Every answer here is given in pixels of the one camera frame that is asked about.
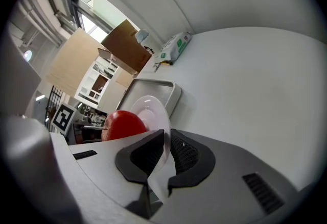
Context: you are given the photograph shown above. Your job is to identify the grey rectangular tray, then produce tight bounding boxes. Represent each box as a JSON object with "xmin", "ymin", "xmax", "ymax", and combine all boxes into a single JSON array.
[{"xmin": 116, "ymin": 78, "xmax": 182, "ymax": 119}]

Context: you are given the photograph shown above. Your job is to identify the white wet wipes packet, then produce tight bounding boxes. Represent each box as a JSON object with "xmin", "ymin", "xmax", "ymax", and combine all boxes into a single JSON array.
[{"xmin": 159, "ymin": 31, "xmax": 192, "ymax": 62}]

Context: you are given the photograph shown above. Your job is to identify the yellow black utility knife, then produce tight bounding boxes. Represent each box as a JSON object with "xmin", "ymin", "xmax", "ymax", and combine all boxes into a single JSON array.
[{"xmin": 153, "ymin": 60, "xmax": 174, "ymax": 67}]

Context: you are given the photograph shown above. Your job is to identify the large open cardboard box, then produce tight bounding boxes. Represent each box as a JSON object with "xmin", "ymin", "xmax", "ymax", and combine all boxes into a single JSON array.
[{"xmin": 98, "ymin": 19, "xmax": 153, "ymax": 78}]

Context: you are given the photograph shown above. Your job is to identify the black metal railing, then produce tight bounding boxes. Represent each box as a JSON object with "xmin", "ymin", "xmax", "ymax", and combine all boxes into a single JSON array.
[{"xmin": 44, "ymin": 85, "xmax": 64, "ymax": 133}]

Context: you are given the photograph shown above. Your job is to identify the white shelf unit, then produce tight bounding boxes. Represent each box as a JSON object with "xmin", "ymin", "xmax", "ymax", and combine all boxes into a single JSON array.
[{"xmin": 74, "ymin": 56, "xmax": 121, "ymax": 106}]

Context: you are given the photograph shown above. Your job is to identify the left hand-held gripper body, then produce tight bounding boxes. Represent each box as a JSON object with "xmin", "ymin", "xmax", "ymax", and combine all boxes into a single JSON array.
[{"xmin": 50, "ymin": 102, "xmax": 83, "ymax": 138}]

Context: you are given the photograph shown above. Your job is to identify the red apple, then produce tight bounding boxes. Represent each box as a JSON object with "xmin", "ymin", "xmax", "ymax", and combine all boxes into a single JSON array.
[{"xmin": 101, "ymin": 110, "xmax": 148, "ymax": 142}]

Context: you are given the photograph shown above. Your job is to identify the light brown panel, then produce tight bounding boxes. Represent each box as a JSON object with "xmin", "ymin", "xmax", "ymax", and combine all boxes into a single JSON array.
[{"xmin": 114, "ymin": 68, "xmax": 133, "ymax": 88}]

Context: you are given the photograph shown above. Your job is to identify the small white plate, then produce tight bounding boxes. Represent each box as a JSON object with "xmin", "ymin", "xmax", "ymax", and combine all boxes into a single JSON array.
[{"xmin": 129, "ymin": 95, "xmax": 171, "ymax": 176}]

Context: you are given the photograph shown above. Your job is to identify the white ceiling pipes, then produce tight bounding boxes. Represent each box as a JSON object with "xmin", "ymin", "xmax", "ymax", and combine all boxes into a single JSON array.
[{"xmin": 16, "ymin": 0, "xmax": 64, "ymax": 47}]

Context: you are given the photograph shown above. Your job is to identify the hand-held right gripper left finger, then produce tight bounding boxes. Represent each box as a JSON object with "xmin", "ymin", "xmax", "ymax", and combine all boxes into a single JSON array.
[{"xmin": 67, "ymin": 129, "xmax": 166, "ymax": 220}]

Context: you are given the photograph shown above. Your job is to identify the light wooden board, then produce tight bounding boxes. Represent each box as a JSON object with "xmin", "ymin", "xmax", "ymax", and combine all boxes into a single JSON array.
[{"xmin": 45, "ymin": 27, "xmax": 113, "ymax": 98}]

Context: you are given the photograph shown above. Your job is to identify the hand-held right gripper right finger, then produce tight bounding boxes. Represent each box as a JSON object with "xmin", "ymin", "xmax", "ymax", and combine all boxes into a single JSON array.
[{"xmin": 157, "ymin": 128, "xmax": 300, "ymax": 221}]

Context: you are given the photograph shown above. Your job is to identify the white bottle with cartoon print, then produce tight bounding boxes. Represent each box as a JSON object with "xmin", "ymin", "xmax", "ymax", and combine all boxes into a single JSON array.
[{"xmin": 134, "ymin": 29, "xmax": 155, "ymax": 56}]

